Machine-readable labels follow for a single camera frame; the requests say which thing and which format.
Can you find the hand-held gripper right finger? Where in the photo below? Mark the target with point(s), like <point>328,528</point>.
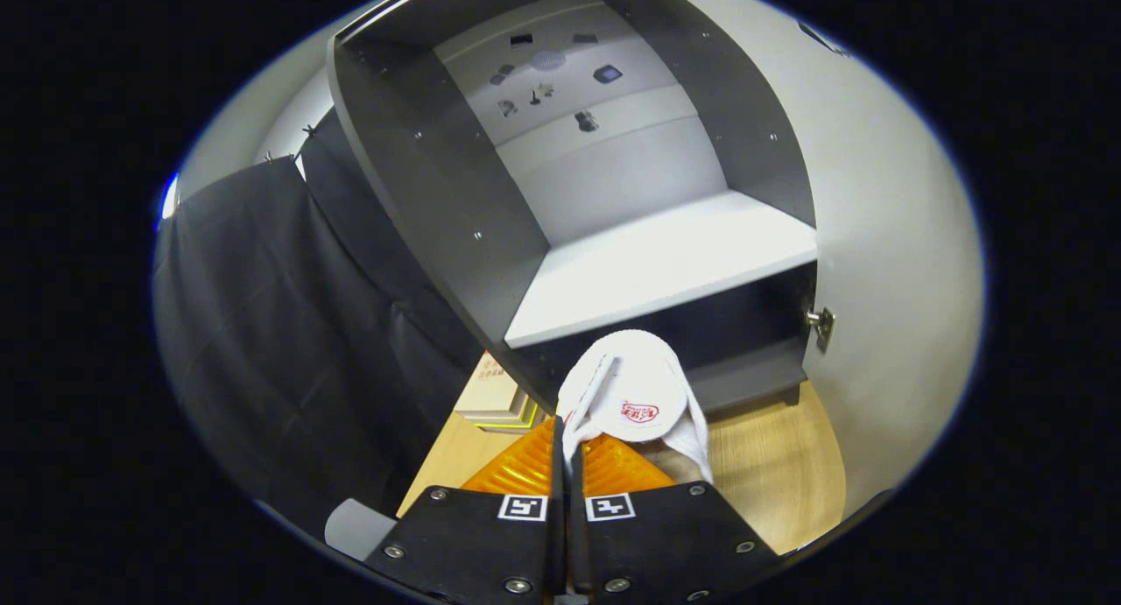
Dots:
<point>666,544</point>

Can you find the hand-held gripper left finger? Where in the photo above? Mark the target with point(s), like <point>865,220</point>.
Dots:
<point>473,544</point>

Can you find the black backdrop cloth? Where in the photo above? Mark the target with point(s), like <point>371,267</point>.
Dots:
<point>263,325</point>

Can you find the stack of books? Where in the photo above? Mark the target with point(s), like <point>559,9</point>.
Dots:
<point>495,395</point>

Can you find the light grey board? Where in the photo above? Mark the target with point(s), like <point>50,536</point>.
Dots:
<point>355,528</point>

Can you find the white slipper shoe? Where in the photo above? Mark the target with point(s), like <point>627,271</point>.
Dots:
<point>631,377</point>

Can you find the dark grey shoe cabinet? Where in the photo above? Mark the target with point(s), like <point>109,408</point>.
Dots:
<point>438,193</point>

